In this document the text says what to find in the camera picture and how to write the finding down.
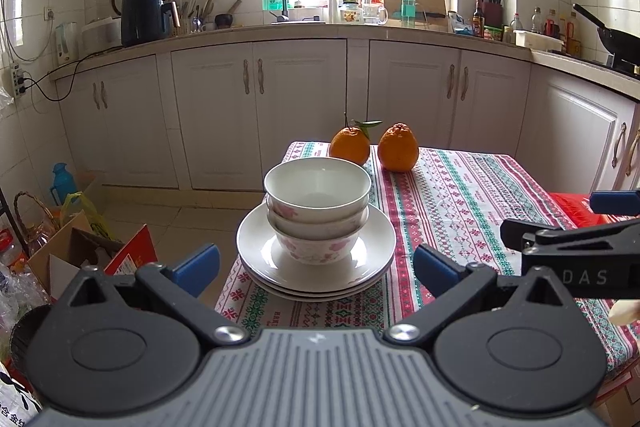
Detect knife block with knives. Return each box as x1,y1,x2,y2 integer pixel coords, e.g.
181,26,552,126
478,0,505,28

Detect white power strip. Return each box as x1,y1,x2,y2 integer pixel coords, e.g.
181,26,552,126
10,62,28,98

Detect blue white plastic bag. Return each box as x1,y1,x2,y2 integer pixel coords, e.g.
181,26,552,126
447,11,473,35

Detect black mortar with pestle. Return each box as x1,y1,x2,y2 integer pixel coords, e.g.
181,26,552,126
215,0,243,29

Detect white floral bowl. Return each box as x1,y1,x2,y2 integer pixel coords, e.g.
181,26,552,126
266,194,371,240
263,158,372,224
272,217,368,266

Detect patterned tablecloth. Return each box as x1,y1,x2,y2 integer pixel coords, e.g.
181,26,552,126
215,141,640,383

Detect brown cardboard box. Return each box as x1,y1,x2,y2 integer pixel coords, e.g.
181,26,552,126
27,209,126,303

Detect floral glass jar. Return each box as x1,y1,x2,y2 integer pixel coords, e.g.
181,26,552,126
339,0,363,25

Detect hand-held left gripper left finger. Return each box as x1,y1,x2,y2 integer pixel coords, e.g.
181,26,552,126
69,243,252,350

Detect dark air fryer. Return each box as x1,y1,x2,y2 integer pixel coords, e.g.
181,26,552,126
121,0,180,48

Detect person's right hand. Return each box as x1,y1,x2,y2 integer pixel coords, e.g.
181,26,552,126
610,298,640,328

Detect orange without leaf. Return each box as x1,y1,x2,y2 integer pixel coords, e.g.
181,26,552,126
377,123,420,172

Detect gas stove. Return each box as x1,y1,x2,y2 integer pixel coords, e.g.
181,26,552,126
595,52,640,80

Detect white rice cooker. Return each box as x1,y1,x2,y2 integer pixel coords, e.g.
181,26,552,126
81,17,123,54

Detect red printed package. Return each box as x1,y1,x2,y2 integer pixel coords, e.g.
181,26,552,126
547,191,640,230

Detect black power cable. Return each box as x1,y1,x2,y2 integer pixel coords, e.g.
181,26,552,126
20,49,126,104

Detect dark bucket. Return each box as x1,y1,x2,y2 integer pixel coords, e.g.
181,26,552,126
10,304,51,358

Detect utensil holder with utensils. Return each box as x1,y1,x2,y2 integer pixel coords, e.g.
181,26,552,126
177,0,217,34

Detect glass cup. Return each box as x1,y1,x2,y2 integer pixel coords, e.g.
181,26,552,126
362,3,389,26

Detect white printed bag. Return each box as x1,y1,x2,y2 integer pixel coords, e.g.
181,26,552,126
0,357,43,427

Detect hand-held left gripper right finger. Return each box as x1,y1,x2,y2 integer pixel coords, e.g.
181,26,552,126
384,243,571,350

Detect white fruit print plate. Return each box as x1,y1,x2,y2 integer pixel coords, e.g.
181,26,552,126
241,257,392,293
236,202,398,285
247,268,386,301

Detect orange with green leaf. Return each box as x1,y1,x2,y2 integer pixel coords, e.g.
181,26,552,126
329,113,383,166

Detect white electric jug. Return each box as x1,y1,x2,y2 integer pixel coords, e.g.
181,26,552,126
55,22,80,66

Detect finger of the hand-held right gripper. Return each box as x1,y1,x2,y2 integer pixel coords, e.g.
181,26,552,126
589,190,640,215
500,217,640,255

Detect yellow plastic bag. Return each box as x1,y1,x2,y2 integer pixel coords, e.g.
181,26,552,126
60,192,116,240

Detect white plastic tray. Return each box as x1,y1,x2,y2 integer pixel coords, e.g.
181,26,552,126
514,30,563,52

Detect blue thermos bottle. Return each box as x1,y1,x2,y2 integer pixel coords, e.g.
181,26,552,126
50,163,76,206

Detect beige kitchen countertop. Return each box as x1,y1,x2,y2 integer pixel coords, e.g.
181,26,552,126
47,22,640,102

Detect white kitchen cabinets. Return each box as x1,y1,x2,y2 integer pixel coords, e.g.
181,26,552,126
50,38,640,208

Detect black wok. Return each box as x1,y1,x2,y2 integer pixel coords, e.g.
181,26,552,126
572,3,640,58

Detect wicker basket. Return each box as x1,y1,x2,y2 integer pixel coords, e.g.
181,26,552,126
12,191,61,253

